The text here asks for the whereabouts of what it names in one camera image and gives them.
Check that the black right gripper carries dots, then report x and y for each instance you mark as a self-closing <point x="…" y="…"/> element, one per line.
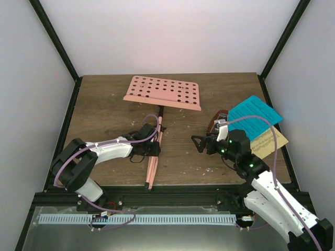
<point x="210" y="139"/>

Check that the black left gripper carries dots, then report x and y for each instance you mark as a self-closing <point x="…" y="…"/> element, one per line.
<point x="156" y="150"/>

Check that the red-brown wooden metronome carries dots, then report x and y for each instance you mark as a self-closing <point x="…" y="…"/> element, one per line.
<point x="220" y="117"/>

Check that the pink tripod music stand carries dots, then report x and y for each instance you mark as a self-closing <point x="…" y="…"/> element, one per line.
<point x="163" y="93"/>

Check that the yellow sheet music page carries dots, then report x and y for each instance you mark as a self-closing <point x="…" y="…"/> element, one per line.
<point x="263" y="145"/>

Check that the blue sheet music booklet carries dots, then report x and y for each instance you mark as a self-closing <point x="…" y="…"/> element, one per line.
<point x="253" y="127"/>

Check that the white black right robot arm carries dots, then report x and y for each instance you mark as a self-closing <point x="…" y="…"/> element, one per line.
<point x="300" y="228"/>

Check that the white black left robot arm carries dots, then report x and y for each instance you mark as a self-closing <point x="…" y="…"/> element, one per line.
<point x="77" y="160"/>

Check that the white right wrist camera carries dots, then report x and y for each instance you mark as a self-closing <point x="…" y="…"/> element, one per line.
<point x="221" y="127"/>

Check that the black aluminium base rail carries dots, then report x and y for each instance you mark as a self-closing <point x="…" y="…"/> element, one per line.
<point x="223" y="197"/>

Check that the light blue slotted cable duct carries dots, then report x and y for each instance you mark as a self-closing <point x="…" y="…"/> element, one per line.
<point x="140" y="219"/>

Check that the black frame post left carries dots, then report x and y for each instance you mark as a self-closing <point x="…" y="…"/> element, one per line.
<point x="51" y="32"/>

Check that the black frame post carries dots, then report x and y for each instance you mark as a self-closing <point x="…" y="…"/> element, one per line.
<point x="292" y="23"/>
<point x="51" y="32"/>

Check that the black frame post right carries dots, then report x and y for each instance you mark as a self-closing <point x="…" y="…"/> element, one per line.
<point x="292" y="23"/>

